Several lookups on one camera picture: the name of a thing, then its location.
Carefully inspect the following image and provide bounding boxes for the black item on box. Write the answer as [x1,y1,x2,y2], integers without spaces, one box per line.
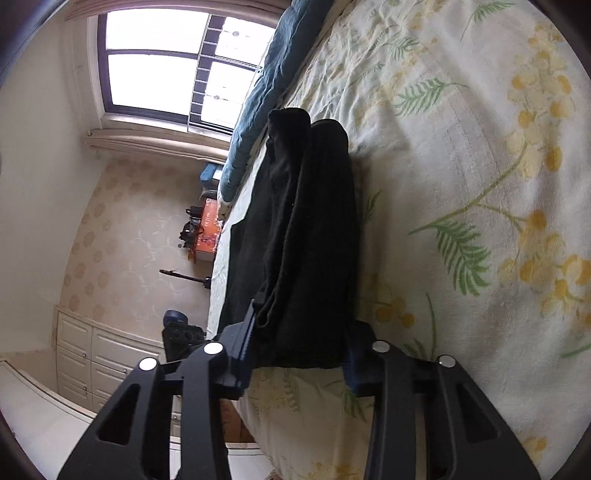
[179,205,204,250]

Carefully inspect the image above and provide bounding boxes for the blue cushion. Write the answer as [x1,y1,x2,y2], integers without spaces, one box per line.
[199,162,227,183]

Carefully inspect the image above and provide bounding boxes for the white cabinet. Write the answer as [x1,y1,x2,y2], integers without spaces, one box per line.
[55,307,185,416]

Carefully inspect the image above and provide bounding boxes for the orange printed box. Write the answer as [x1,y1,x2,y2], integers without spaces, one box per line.
[191,198,227,264]

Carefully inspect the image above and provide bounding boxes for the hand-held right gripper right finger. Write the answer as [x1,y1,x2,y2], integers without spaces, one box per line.
[342,320,541,480]

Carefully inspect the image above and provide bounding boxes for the floral bed sheet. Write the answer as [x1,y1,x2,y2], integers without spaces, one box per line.
[203,0,591,480]

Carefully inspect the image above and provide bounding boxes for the window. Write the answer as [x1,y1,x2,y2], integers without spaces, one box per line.
[97,9,278,134]

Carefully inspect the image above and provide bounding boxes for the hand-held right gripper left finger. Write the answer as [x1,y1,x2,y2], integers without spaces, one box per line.
[58,299,259,480]

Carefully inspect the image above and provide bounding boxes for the black pants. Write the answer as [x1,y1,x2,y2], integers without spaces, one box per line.
[217,108,361,370]

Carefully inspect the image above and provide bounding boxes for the teal quilt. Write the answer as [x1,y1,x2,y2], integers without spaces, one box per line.
[217,0,333,204]

